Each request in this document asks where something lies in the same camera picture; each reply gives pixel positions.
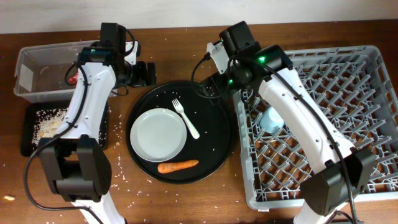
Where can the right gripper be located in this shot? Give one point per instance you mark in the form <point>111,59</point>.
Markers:
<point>219,80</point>

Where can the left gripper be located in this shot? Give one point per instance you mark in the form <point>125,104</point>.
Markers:
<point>142,79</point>

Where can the white plastic fork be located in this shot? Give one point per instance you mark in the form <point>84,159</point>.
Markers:
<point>179,108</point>

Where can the blue cup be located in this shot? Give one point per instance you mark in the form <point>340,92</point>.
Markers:
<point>271,121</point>

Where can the light grey plate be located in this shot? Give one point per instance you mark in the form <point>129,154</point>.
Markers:
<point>158,135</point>

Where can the red snack wrapper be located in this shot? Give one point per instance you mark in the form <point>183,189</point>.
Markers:
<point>73,80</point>

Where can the orange carrot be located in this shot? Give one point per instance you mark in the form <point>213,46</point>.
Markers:
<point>165,168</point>

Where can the rice and peanut waste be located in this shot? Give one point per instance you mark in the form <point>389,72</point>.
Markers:
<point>46,123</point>

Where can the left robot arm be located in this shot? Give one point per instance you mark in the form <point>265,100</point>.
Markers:
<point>74,163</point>

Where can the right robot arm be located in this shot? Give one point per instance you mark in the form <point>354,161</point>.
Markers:
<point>340,170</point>

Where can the grey dishwasher rack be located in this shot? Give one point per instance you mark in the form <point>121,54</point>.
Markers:
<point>352,87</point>

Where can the round black tray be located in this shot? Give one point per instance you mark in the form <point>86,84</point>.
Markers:
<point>211,118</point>

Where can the clear plastic bin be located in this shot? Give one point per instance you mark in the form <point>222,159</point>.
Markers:
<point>40,71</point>

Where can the black rectangular tray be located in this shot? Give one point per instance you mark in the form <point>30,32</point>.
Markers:
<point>26,143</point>

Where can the peanut on table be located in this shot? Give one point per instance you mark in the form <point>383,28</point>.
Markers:
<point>9,197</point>

